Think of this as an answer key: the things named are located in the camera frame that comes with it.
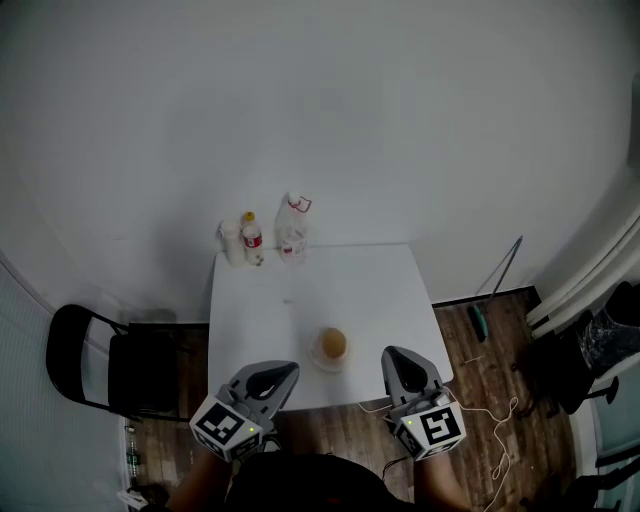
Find small white box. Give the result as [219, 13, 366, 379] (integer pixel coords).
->
[116, 489, 146, 512]

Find person's right forearm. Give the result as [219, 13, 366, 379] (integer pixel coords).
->
[412, 452, 472, 512]

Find black office chair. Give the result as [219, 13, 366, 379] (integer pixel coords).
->
[513, 281, 640, 420]

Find yellow cap red label bottle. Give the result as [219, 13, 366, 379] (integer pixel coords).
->
[240, 211, 266, 268]

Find person's left forearm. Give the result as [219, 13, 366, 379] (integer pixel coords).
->
[168, 448, 237, 512]

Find white cord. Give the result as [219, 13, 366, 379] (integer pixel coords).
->
[356, 385, 522, 497]

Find black folding chair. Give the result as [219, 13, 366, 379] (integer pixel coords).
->
[45, 303, 197, 423]

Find person's black clothing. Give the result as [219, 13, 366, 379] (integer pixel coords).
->
[219, 451, 419, 512]

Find white wall pipes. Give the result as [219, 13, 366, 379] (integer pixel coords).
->
[525, 212, 640, 337]

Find black bin bag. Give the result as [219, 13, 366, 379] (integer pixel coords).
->
[578, 305, 640, 382]

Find round brown food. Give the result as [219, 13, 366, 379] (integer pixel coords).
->
[321, 327, 348, 358]

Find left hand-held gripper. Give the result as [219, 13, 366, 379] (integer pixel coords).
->
[188, 360, 302, 464]

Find green brush head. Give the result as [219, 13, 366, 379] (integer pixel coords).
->
[466, 304, 489, 344]

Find large clear jug red handle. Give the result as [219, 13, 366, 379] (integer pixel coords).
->
[273, 190, 314, 266]

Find white plastic bottle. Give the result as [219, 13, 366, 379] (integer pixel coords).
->
[216, 219, 247, 269]

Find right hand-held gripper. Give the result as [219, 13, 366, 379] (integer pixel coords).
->
[380, 345, 468, 462]

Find thin black cable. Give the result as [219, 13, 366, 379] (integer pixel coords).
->
[380, 448, 412, 481]

